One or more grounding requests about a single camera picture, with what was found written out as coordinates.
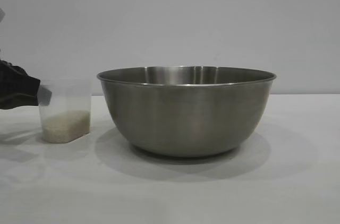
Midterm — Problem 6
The white uncooked rice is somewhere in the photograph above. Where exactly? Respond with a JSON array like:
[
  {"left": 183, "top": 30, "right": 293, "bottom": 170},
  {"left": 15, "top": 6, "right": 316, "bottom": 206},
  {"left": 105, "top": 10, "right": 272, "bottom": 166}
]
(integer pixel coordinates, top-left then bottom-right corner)
[{"left": 42, "top": 110, "right": 90, "bottom": 144}]

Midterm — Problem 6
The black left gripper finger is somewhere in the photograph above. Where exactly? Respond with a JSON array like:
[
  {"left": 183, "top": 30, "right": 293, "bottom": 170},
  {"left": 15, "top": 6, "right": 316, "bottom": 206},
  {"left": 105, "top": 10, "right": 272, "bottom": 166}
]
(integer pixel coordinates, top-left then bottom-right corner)
[
  {"left": 0, "top": 87, "right": 52, "bottom": 111},
  {"left": 0, "top": 59, "right": 41, "bottom": 102}
]

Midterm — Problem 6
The clear plastic measuring cup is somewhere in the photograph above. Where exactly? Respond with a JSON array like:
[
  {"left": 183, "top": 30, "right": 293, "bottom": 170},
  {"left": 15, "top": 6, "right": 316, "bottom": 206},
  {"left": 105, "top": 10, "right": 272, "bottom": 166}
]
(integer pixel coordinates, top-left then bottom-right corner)
[{"left": 38, "top": 78, "right": 92, "bottom": 144}]

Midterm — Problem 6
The stainless steel mixing bowl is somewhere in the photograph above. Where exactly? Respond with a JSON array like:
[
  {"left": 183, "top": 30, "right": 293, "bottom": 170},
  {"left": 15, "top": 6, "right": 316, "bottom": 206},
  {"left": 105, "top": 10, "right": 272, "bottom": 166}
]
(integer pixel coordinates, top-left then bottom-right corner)
[{"left": 96, "top": 66, "right": 277, "bottom": 159}]

